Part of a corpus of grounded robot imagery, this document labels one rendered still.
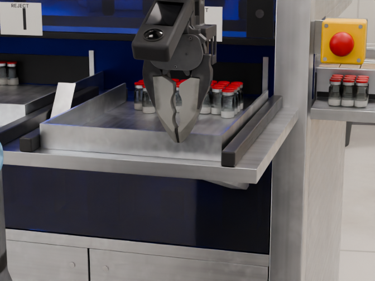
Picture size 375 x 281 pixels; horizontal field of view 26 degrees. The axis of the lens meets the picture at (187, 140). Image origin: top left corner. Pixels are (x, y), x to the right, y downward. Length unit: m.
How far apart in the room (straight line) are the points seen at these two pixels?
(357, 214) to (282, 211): 2.14
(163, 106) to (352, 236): 2.36
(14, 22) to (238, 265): 0.61
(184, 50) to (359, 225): 2.51
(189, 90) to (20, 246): 0.72
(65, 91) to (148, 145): 0.27
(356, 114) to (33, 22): 0.61
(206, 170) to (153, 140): 0.09
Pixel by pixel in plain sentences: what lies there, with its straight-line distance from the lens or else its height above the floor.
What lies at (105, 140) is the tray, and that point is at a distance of 1.11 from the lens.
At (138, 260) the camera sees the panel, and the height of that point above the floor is 0.56.
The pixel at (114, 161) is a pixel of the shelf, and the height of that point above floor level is 0.88.
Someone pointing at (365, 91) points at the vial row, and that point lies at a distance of 1.44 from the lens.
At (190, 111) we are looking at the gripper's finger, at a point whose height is 0.95.
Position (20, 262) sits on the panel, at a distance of 1.68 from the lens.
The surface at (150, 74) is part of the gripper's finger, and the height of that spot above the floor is 0.99.
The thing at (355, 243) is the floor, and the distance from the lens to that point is 3.28.
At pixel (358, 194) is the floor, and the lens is 3.88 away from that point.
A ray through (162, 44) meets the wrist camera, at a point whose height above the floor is 1.05.
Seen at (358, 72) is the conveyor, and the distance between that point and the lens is 1.51.
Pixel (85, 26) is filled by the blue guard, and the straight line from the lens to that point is 1.50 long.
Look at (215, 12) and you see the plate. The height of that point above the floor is 1.04.
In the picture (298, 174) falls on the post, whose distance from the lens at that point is 1.45.
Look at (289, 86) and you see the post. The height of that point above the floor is 0.92.
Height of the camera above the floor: 1.17
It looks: 14 degrees down
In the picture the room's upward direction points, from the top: straight up
